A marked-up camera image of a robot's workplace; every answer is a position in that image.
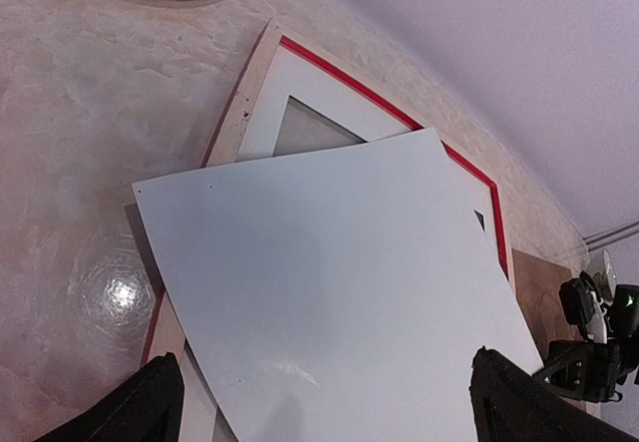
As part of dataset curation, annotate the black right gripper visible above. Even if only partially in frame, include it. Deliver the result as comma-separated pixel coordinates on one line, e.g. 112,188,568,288
532,340,623,403

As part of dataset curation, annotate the pale green ceramic bowl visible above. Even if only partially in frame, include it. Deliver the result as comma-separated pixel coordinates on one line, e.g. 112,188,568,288
586,248,617,304

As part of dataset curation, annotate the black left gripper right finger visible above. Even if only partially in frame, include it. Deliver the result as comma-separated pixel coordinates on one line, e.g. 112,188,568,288
469,347,635,442

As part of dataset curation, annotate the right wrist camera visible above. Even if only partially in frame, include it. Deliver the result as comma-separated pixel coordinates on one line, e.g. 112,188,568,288
559,271,609,343

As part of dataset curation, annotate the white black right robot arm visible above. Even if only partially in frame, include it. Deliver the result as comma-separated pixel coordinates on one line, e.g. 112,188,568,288
533,272,638,403

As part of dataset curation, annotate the cat and books photo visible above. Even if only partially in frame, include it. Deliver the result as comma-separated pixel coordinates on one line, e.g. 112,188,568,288
133,129,541,441

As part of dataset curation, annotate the right aluminium corner post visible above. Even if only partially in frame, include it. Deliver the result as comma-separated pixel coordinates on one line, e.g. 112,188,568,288
584,221,639,252

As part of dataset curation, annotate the red wooden picture frame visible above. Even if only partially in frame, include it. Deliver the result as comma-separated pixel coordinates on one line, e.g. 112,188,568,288
139,17,516,368

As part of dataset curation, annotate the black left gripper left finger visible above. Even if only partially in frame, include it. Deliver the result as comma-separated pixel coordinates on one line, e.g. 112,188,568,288
39,352,184,441

